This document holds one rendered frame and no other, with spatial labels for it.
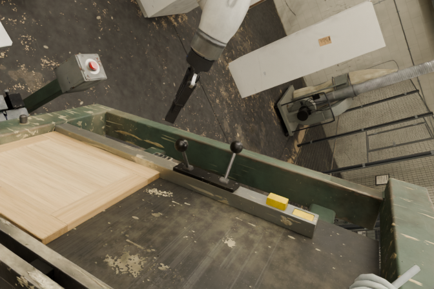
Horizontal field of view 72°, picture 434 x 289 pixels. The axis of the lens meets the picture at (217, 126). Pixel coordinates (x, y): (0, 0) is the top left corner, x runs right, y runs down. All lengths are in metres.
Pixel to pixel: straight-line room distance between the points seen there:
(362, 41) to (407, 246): 3.72
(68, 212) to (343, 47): 3.94
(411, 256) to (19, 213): 0.80
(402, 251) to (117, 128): 1.09
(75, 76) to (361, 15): 3.55
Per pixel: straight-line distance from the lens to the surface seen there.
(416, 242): 0.75
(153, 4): 3.38
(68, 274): 0.56
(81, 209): 0.78
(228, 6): 0.79
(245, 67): 4.59
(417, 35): 8.84
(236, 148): 0.84
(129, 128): 1.31
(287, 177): 1.02
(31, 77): 2.38
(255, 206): 0.81
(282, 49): 4.41
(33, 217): 0.78
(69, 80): 1.44
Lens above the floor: 1.95
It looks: 31 degrees down
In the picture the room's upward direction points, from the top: 72 degrees clockwise
